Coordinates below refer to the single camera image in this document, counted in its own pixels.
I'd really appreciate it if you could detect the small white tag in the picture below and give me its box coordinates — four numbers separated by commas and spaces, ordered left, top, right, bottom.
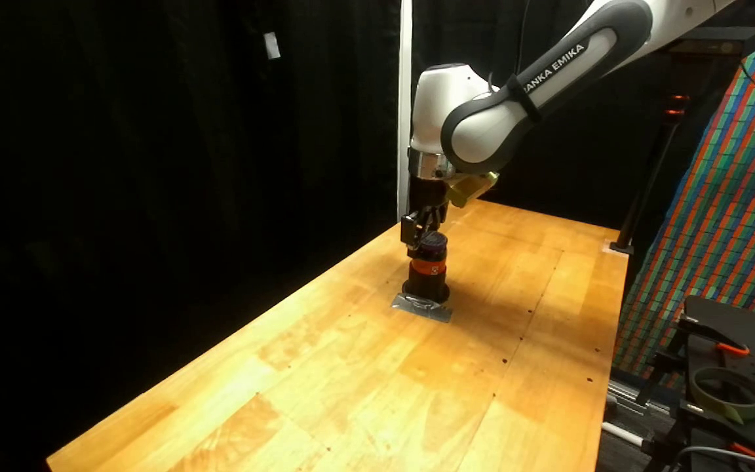
263, 32, 280, 61

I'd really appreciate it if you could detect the white vertical pole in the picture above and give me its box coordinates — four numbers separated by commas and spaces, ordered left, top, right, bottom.
397, 0, 414, 218

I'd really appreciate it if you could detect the black camera tripod stand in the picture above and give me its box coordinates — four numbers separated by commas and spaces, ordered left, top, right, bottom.
610, 91, 690, 255

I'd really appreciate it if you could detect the grey tape patch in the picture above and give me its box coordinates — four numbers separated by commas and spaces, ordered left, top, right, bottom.
394, 294, 452, 319

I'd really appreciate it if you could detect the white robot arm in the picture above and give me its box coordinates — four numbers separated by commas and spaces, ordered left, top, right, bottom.
402, 0, 735, 252

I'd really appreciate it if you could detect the black clamp with orange handle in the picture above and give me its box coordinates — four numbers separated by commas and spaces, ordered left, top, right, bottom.
674, 317, 753, 358

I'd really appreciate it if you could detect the colourful patterned panel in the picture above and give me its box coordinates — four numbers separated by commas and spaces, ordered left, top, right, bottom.
614, 53, 755, 376

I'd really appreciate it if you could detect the dark upside-down cup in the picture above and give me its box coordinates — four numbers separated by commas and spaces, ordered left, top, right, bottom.
403, 231, 449, 301

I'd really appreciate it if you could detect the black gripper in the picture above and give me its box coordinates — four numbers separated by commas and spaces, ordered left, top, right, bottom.
402, 179, 449, 258

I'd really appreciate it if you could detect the black side cart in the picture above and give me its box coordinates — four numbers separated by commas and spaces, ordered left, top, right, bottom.
600, 297, 755, 472

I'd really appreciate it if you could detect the roll of masking tape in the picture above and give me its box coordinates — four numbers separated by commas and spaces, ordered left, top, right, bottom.
690, 365, 755, 425

